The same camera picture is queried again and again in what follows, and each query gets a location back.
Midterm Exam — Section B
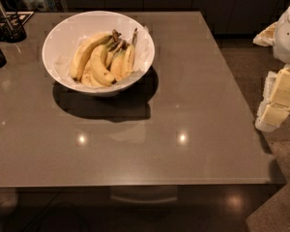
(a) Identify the yellow banana far right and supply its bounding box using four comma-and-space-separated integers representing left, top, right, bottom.
122, 29, 137, 78

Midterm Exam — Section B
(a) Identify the black wire pen holder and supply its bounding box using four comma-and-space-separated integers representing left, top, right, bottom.
0, 12, 27, 43

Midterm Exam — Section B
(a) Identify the small yellow banana bottom left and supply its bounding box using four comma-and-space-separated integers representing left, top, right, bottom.
81, 62, 102, 87

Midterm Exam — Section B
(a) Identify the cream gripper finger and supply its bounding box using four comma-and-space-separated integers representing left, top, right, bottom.
255, 64, 290, 132
252, 22, 277, 46

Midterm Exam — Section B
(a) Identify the yellow banana centre right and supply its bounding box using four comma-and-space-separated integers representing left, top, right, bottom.
110, 49, 126, 81

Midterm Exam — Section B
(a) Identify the long yellow banana left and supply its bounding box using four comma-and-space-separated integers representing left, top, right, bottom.
70, 32, 112, 81

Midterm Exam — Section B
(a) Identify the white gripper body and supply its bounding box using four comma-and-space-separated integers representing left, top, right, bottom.
273, 6, 290, 64

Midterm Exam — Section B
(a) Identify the curved yellow banana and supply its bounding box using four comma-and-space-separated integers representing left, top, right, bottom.
90, 44, 115, 86

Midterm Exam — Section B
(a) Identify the white ceramic bowl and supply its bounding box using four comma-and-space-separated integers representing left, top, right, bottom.
43, 11, 155, 97

